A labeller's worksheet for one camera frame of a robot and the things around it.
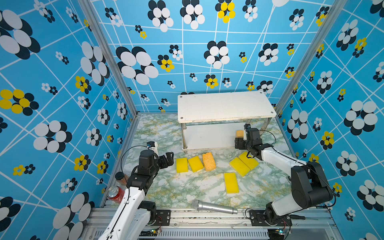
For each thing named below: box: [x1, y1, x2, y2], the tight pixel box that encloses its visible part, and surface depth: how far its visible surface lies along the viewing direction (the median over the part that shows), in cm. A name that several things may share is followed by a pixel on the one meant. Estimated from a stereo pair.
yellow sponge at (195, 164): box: [188, 156, 204, 173], surface depth 93 cm
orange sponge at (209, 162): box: [202, 152, 217, 172], surface depth 93 cm
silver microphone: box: [191, 199, 238, 215], surface depth 75 cm
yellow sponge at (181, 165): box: [176, 157, 189, 173], surface depth 93 cm
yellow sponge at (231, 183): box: [224, 172, 240, 194], surface depth 86 cm
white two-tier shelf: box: [177, 91, 277, 151], surface depth 82 cm
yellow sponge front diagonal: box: [229, 157, 251, 177], surface depth 91 cm
